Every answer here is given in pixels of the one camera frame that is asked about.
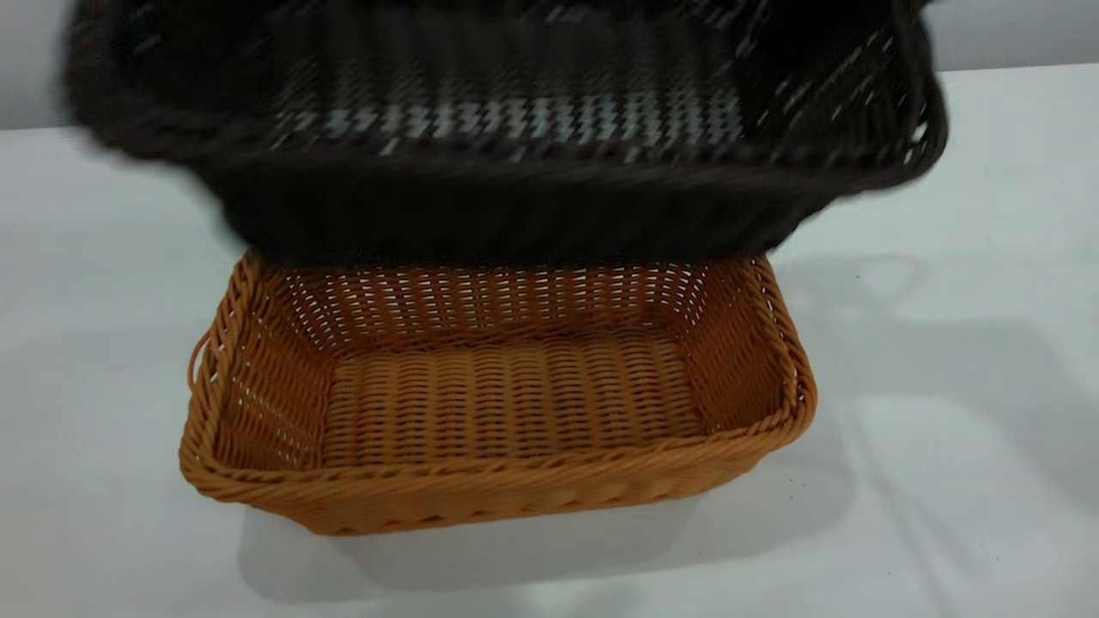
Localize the dark brown wicker basket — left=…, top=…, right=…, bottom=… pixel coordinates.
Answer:
left=64, top=0, right=950, bottom=269

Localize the orange wicker basket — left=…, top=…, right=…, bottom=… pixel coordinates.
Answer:
left=178, top=252, right=818, bottom=537

